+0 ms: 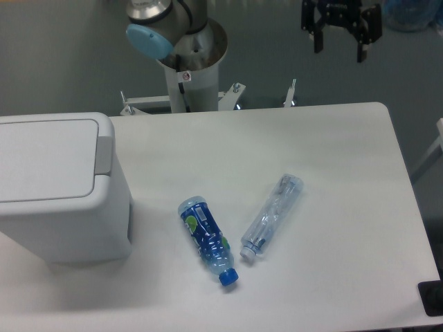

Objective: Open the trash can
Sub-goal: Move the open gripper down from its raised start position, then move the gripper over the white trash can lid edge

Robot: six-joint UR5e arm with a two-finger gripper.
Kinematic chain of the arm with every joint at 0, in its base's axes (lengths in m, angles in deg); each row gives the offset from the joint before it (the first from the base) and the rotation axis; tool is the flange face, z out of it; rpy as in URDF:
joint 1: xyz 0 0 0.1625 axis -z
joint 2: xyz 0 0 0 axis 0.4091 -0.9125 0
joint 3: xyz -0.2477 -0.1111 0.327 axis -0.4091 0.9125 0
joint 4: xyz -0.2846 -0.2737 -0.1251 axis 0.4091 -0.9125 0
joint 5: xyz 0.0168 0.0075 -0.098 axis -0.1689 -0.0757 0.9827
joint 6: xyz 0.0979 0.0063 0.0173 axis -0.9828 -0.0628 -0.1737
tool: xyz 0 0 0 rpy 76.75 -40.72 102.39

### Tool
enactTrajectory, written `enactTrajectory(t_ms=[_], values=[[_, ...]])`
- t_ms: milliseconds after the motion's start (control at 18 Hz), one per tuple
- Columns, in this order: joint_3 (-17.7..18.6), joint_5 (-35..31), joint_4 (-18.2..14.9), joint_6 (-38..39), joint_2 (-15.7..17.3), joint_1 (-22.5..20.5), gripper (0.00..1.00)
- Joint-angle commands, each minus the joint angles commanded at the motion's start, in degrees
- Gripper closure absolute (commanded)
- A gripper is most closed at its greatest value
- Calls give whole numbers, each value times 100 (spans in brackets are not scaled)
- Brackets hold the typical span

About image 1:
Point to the clear plastic bottle white cap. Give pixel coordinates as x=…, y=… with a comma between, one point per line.
x=274, y=211

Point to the black clamp at table edge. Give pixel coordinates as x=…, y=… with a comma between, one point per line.
x=431, y=296

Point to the white plastic trash can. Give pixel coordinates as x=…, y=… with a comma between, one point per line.
x=91, y=228

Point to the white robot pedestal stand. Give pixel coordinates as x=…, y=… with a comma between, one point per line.
x=194, y=79

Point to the blue water jug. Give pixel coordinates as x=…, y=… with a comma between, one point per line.
x=409, y=16

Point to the blue labelled plastic bottle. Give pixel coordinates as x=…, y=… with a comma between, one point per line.
x=212, y=245

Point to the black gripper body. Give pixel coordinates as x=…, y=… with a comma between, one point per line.
x=342, y=14

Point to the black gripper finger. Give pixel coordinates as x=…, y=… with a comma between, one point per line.
x=313, y=19
x=367, y=29

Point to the white trash can lid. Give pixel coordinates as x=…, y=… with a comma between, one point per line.
x=58, y=159

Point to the white frame at right edge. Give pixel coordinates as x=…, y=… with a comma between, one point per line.
x=429, y=157

